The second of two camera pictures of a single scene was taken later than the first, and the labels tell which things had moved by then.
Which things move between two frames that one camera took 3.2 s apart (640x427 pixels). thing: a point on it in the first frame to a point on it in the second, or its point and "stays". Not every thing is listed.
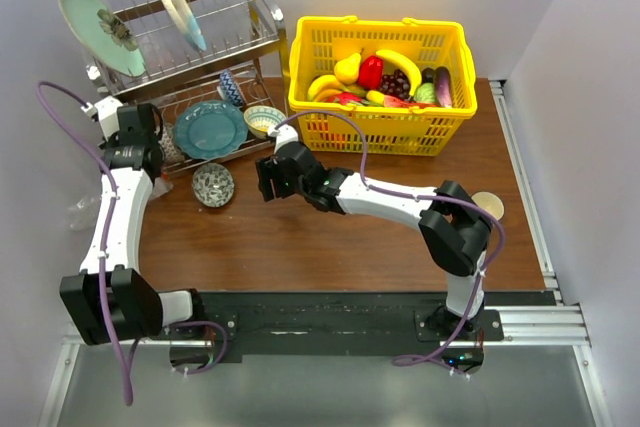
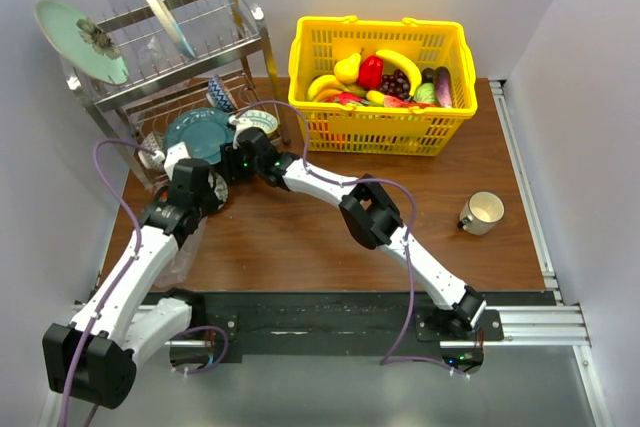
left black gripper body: (113, 143) to (207, 203)
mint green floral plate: (104, 31) to (58, 22)
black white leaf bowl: (213, 184) stays
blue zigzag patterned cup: (229, 89) to (218, 95)
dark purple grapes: (396, 85) stays
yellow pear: (347, 70) stays
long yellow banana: (406, 64) stays
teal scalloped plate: (210, 129) stays
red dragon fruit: (347, 97) stays
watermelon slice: (392, 102) stays
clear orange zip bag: (84, 212) to (177, 269)
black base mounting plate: (453, 321) stays
